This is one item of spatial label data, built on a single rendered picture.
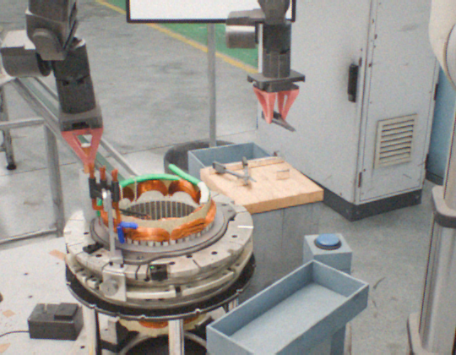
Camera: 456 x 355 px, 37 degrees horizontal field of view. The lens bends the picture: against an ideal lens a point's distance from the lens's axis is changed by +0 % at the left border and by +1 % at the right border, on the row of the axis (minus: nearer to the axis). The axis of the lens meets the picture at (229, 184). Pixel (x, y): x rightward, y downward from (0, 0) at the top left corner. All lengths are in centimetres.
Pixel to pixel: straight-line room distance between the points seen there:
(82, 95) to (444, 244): 60
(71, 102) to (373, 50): 236
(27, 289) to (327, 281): 77
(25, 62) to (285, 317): 55
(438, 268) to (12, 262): 104
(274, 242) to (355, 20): 208
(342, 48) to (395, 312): 130
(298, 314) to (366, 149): 245
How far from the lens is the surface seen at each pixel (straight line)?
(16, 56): 109
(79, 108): 108
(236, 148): 159
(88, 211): 117
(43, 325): 143
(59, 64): 106
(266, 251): 136
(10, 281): 166
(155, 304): 107
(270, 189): 135
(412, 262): 329
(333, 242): 121
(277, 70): 133
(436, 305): 114
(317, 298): 109
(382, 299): 299
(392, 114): 348
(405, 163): 366
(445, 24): 94
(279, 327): 102
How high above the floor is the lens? 163
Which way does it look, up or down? 24 degrees down
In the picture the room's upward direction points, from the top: straight up
